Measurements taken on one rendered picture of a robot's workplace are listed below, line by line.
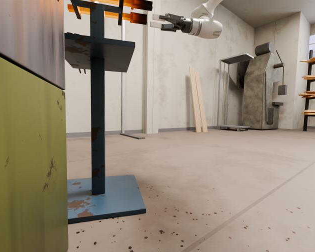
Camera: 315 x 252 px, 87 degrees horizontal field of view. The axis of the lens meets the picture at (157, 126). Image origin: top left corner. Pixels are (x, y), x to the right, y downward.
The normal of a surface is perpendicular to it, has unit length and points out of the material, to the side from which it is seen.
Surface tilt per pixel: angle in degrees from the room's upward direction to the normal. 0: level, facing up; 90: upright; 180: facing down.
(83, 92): 90
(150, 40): 90
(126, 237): 0
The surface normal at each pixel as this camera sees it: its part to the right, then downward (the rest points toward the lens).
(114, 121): 0.60, 0.07
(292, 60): -0.80, 0.03
